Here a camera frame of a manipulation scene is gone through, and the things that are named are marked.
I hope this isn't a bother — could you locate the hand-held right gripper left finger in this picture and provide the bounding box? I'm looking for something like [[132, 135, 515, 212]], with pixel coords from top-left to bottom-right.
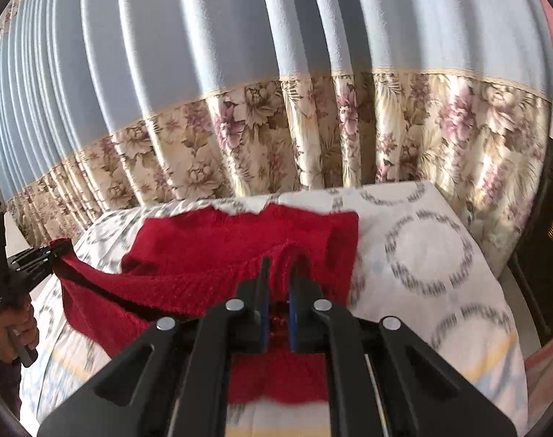
[[36, 257, 274, 437]]

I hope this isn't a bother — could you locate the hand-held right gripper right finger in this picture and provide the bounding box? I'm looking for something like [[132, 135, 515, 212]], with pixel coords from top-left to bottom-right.
[[287, 274, 518, 437]]

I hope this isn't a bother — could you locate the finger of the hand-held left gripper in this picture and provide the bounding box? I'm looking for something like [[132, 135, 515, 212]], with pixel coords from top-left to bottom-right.
[[10, 242, 72, 265], [13, 257, 64, 282]]

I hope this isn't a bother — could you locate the red knitted sweater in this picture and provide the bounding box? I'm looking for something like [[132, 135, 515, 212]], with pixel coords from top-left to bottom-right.
[[49, 203, 360, 405]]

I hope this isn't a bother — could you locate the person's left forearm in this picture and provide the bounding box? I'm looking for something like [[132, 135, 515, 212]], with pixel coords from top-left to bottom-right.
[[0, 347, 23, 422]]

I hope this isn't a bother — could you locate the person's left hand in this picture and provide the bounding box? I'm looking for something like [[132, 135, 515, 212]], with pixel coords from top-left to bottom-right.
[[0, 301, 40, 361]]

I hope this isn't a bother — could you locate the circle and dot printed bedsheet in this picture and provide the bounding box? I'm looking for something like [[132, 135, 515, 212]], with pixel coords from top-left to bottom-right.
[[19, 181, 531, 437]]

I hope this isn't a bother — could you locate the blue curtain with floral border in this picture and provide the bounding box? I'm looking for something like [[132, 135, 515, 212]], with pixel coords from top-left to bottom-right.
[[0, 0, 553, 279]]

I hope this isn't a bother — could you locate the pink striped cloth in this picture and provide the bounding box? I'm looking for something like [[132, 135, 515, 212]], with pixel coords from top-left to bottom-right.
[[523, 334, 553, 424]]

